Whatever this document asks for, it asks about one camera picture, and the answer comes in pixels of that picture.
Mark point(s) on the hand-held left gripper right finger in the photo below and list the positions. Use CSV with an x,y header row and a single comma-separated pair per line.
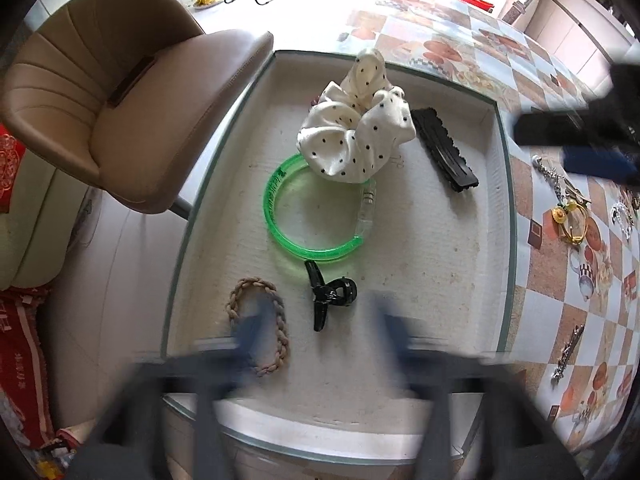
x,y
395,332

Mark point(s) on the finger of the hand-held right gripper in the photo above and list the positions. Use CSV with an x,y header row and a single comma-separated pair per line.
x,y
550,129
595,162

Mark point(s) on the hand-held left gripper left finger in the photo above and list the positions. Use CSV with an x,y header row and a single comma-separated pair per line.
x,y
250,335

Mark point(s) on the white tray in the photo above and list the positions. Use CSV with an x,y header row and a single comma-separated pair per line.
x,y
410,280

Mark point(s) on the small black claw clip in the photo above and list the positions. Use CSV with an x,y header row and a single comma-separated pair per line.
x,y
325,294

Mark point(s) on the long black hair clip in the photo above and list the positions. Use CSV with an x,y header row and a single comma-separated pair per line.
x,y
445,152

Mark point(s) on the white polka-dot scrunchie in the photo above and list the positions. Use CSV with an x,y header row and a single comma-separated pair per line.
x,y
350,125

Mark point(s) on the beige metal hair clip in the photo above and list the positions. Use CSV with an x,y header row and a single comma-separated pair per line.
x,y
577,197

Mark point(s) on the beige cabinet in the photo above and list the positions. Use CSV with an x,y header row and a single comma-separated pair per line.
x,y
575,35

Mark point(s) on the silver hair pin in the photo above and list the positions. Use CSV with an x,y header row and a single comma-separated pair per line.
x,y
567,355

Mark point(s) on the red patterned cloth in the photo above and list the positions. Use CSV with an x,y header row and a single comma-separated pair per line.
x,y
22,360

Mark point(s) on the cream sofa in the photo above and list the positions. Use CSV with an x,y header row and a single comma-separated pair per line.
x,y
35,230

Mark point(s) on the beige leather chair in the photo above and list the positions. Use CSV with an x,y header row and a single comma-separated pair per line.
x,y
125,125

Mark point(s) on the red embroidered cushion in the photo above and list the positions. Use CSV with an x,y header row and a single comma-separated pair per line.
x,y
9,170

